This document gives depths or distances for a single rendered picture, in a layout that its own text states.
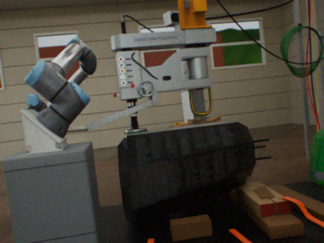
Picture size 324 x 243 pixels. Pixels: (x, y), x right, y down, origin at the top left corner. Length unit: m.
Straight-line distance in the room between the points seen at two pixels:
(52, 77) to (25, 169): 0.48
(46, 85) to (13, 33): 7.73
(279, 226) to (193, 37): 1.71
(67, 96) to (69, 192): 0.50
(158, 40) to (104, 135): 6.23
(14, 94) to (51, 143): 7.55
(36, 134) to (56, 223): 0.45
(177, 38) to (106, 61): 6.13
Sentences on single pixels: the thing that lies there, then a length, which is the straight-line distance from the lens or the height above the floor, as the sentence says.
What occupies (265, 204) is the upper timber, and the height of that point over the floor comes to 0.20.
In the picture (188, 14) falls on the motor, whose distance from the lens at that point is 2.95.
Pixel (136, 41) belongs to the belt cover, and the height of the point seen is 1.60.
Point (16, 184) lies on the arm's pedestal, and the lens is 1.66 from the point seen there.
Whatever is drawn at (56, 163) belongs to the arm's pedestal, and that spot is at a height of 0.80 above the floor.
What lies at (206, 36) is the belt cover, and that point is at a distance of 2.91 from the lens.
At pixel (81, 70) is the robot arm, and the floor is 1.33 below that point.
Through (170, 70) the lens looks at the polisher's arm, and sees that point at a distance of 2.78.
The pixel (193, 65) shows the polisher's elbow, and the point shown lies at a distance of 2.87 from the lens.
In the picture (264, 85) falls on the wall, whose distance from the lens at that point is 9.84.
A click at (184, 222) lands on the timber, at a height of 0.13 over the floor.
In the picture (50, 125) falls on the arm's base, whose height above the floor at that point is 0.98.
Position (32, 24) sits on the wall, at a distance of 9.32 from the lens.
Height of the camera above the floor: 1.03
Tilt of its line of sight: 3 degrees down
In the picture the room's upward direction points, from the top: 6 degrees counter-clockwise
